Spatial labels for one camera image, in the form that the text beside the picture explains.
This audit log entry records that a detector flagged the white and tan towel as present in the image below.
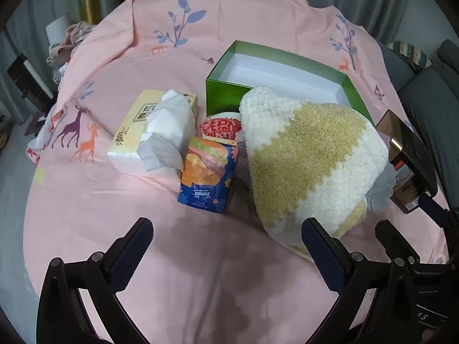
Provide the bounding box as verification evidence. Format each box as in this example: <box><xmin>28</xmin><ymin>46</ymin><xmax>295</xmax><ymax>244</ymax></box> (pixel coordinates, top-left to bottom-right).
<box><xmin>238</xmin><ymin>87</ymin><xmax>390</xmax><ymax>259</ymax></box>

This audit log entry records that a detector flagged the pile of clothes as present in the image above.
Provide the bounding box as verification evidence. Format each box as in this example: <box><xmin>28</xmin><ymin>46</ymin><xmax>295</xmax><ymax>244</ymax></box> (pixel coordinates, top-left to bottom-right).
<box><xmin>46</xmin><ymin>21</ymin><xmax>97</xmax><ymax>79</ymax></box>

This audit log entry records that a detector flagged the green cardboard box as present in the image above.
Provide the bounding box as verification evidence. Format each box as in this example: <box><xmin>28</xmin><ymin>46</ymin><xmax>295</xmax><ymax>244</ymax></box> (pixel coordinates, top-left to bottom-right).
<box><xmin>205</xmin><ymin>40</ymin><xmax>376</xmax><ymax>130</ymax></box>

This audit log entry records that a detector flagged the yellow tissue pack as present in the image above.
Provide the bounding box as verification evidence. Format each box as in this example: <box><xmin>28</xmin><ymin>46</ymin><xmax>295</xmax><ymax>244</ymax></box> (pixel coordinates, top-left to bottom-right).
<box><xmin>106</xmin><ymin>89</ymin><xmax>199</xmax><ymax>176</ymax></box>

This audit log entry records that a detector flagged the blue colourful tissue pack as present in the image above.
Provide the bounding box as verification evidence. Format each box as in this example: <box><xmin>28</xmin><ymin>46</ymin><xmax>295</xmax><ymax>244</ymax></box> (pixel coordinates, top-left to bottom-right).
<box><xmin>177</xmin><ymin>137</ymin><xmax>240</xmax><ymax>216</ymax></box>

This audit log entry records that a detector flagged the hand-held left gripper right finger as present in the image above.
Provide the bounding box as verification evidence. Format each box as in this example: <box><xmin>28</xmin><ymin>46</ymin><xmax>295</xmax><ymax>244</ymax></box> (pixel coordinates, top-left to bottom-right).
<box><xmin>300</xmin><ymin>217</ymin><xmax>425</xmax><ymax>344</ymax></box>

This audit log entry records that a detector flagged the patterned cushion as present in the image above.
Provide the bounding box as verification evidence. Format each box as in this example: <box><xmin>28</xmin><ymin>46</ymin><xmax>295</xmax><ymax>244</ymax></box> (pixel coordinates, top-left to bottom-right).
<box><xmin>389</xmin><ymin>40</ymin><xmax>433</xmax><ymax>72</ymax></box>

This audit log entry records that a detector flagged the white lampshade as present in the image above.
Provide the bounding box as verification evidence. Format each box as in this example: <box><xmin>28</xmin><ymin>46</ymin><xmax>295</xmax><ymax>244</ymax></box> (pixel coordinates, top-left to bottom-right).
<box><xmin>46</xmin><ymin>13</ymin><xmax>70</xmax><ymax>44</ymax></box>

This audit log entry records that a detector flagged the grey sofa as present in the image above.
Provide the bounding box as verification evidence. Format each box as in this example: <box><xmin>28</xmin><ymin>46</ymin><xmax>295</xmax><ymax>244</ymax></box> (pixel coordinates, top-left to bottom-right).
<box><xmin>380</xmin><ymin>39</ymin><xmax>459</xmax><ymax>201</ymax></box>

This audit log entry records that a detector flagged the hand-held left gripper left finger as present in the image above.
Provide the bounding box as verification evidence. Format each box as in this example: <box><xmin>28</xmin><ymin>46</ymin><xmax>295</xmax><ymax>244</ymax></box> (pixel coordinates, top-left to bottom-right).
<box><xmin>36</xmin><ymin>217</ymin><xmax>155</xmax><ymax>344</ymax></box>

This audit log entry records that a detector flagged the red and white packet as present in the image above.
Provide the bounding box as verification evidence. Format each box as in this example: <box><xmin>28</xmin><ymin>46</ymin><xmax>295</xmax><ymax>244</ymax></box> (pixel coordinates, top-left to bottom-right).
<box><xmin>200</xmin><ymin>112</ymin><xmax>244</xmax><ymax>146</ymax></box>

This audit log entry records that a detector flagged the black stand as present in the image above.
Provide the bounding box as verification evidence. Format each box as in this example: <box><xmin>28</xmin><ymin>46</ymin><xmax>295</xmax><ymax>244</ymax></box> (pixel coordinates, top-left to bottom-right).
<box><xmin>7</xmin><ymin>54</ymin><xmax>56</xmax><ymax>105</ymax></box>

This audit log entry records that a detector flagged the pink printed bedsheet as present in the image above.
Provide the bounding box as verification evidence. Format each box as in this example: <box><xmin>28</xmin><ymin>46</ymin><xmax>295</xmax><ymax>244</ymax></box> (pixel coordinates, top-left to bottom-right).
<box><xmin>23</xmin><ymin>0</ymin><xmax>452</xmax><ymax>344</ymax></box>

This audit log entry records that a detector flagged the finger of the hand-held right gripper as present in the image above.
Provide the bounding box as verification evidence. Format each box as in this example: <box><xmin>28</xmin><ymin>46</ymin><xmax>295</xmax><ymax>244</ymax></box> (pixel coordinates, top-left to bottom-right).
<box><xmin>375</xmin><ymin>220</ymin><xmax>421</xmax><ymax>266</ymax></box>
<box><xmin>419</xmin><ymin>194</ymin><xmax>459</xmax><ymax>230</ymax></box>

